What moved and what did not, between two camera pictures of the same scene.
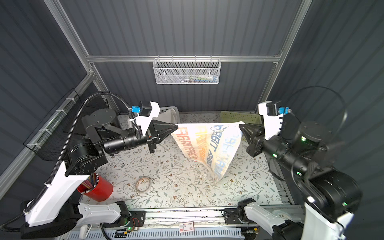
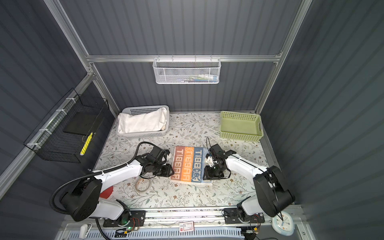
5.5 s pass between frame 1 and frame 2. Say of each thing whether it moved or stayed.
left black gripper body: moved
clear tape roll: stayed
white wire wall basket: stayed
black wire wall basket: stayed
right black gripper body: moved
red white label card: stayed
